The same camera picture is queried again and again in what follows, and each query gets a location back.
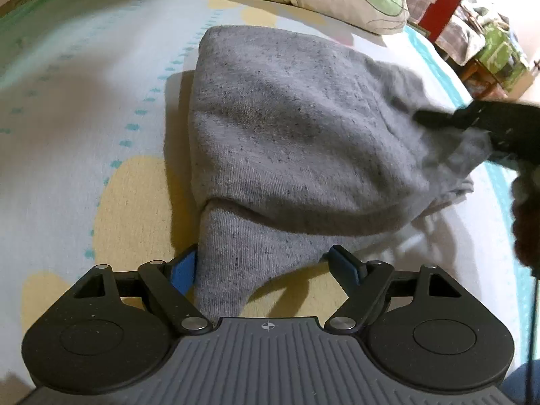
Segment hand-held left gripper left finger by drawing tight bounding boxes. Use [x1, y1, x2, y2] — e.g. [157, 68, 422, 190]
[66, 245, 214, 337]

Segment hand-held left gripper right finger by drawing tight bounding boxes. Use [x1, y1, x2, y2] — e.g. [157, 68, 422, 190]
[326, 245, 463, 333]

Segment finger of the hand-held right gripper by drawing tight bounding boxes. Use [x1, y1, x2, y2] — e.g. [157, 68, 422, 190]
[414, 109, 465, 131]

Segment gray pants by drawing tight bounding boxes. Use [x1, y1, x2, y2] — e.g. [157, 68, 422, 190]
[189, 25, 495, 320]

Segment wooden stool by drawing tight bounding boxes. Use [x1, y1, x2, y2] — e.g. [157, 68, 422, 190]
[459, 58, 504, 99]

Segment cluttered side table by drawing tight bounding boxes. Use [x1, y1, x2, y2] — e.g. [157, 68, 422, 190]
[434, 0, 530, 93]

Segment red chair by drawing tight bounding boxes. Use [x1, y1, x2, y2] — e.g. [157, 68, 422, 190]
[420, 0, 463, 46]

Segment pastel printed bed sheet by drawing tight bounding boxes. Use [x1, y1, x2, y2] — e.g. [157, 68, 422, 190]
[0, 0, 540, 405]

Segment person's blue clothing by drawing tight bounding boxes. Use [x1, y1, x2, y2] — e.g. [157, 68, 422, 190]
[501, 369, 540, 405]

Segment black cable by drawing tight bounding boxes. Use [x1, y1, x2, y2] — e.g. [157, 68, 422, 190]
[523, 276, 540, 405]

